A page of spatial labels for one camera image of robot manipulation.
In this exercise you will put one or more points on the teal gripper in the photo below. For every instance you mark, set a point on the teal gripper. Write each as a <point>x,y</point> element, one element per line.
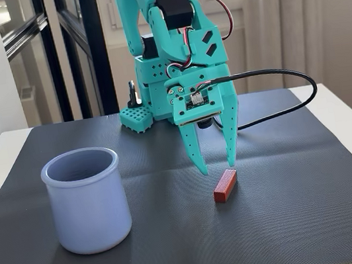
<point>222,79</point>

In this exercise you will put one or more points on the teal robot arm with base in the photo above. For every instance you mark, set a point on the teal robot arm with base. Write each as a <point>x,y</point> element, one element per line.
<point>130,12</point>

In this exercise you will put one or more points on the dark grey ribbed mat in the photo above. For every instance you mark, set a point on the dark grey ribbed mat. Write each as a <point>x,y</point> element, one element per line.
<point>277,223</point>

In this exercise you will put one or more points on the red-brown wooden block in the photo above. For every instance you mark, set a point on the red-brown wooden block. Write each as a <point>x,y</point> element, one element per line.
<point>225,186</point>

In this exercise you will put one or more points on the black table clamp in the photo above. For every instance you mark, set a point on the black table clamp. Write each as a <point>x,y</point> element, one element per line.
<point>132,95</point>

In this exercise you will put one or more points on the beige curtain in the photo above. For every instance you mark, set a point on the beige curtain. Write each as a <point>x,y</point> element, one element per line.
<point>309,0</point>

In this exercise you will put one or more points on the black framed glass door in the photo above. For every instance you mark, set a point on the black framed glass door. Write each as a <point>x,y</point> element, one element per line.
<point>96,51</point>

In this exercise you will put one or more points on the lavender blue pot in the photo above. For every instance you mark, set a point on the lavender blue pot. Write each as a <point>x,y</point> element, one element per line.
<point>90,212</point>

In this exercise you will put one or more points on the wrist camera on teal mount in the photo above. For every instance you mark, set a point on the wrist camera on teal mount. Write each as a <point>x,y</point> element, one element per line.
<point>186,110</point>

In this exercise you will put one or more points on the white wall vent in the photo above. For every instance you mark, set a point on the white wall vent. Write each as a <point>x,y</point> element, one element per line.
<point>27,93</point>

